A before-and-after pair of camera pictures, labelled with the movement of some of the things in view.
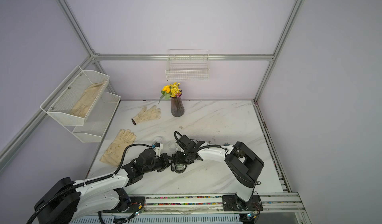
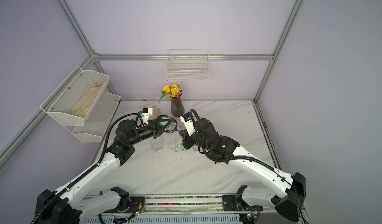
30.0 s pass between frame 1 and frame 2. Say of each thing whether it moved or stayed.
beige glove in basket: stayed
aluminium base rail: stayed
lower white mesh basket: stayed
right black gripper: moved
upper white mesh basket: stayed
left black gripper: moved
